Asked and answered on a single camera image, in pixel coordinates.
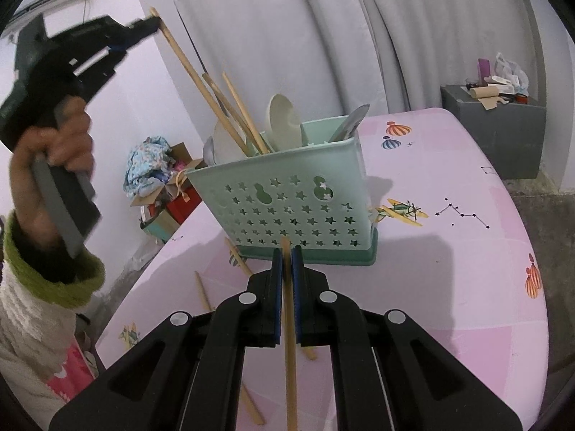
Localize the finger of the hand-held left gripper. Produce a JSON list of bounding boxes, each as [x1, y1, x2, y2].
[[104, 15, 163, 57]]

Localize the pink floral clothing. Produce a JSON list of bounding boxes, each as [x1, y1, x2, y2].
[[45, 341, 98, 404]]

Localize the teal paper bag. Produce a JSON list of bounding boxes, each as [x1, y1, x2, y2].
[[140, 210, 179, 244]]

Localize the grey cabinet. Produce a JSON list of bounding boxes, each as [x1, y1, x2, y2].
[[440, 83, 548, 180]]

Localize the red gift bag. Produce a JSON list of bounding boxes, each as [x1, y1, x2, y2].
[[148, 184, 203, 225]]

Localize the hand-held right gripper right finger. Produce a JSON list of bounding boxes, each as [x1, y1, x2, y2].
[[291, 246, 524, 431]]

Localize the grey curtain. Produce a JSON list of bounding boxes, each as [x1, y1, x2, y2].
[[128, 0, 389, 176], [348, 0, 542, 115]]

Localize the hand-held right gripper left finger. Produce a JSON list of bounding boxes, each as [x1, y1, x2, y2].
[[49, 246, 284, 431]]

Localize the person's left forearm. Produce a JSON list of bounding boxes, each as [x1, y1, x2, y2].
[[0, 211, 106, 431]]

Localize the pale green round bowl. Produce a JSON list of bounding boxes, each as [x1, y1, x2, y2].
[[268, 93, 303, 150]]

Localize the person's left hand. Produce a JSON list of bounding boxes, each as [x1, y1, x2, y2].
[[10, 96, 96, 252]]

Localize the pink printed tablecloth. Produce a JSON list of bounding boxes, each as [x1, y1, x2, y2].
[[94, 108, 551, 431]]

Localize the steel kitchen knife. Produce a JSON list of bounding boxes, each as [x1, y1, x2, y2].
[[327, 103, 370, 143]]

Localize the green star-cutout utensil basket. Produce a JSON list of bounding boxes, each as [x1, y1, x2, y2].
[[184, 117, 378, 267]]

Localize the brown paper roll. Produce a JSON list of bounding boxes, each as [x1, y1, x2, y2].
[[469, 85, 501, 111]]

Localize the white plastic bag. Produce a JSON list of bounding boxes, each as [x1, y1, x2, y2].
[[494, 52, 530, 93]]

